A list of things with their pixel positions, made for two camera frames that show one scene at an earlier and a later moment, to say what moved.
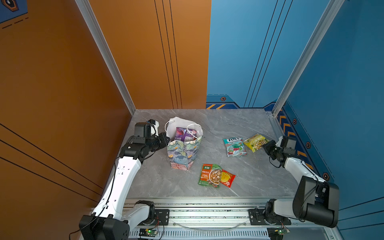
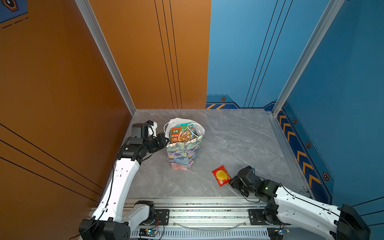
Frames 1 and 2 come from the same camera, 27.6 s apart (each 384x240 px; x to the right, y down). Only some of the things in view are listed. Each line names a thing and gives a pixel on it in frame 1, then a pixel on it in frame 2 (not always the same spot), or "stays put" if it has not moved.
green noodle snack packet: (210, 175) -> (183, 133)
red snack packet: (227, 178) stays put
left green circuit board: (148, 232) stays put
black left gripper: (164, 143) stays put
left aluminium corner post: (85, 6) stays put
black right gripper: (267, 146) -> (235, 180)
